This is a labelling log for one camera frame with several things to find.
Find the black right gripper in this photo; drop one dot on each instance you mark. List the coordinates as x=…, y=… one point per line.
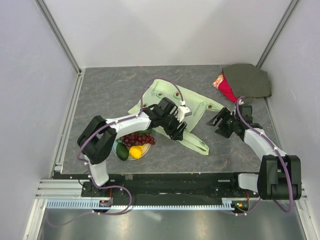
x=225, y=114

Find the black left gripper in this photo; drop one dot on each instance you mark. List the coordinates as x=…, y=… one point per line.
x=174, y=133

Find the green lime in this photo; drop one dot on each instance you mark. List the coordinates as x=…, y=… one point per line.
x=144, y=132

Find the light green plastic bag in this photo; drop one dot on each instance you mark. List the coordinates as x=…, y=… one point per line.
x=188, y=102

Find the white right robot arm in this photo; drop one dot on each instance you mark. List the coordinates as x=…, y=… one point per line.
x=279, y=176

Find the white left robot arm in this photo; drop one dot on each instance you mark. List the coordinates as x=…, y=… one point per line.
x=97, y=140

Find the cream and blue plate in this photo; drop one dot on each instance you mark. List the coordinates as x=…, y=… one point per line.
x=146, y=147

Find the red cloth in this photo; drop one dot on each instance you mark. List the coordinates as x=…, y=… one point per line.
x=225, y=88

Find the red grape bunch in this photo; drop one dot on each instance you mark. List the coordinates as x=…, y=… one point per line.
x=137, y=139

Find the yellow crumpled fruit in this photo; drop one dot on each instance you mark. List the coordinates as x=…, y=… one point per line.
x=136, y=152

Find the floral patterned cloth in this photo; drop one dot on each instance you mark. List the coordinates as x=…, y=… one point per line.
x=218, y=81

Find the olive green cloth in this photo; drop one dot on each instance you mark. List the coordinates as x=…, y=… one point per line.
x=248, y=81

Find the dark green avocado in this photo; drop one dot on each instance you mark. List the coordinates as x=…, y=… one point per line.
x=122, y=151

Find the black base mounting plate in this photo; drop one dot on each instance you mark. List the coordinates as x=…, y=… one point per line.
x=216, y=185

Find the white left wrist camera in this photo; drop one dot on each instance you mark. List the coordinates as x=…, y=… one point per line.
x=183, y=111

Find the right aluminium frame rail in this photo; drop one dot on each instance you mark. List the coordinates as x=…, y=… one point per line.
x=277, y=32

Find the aluminium frame rail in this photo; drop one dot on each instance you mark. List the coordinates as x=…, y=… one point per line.
x=69, y=93
x=277, y=32

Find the grey slotted cable duct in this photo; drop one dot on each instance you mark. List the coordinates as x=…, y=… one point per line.
x=90, y=204

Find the left aluminium frame rail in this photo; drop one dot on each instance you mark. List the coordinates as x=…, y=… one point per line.
x=69, y=93

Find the front aluminium extrusion frame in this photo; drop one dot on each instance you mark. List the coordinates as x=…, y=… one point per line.
x=49, y=189

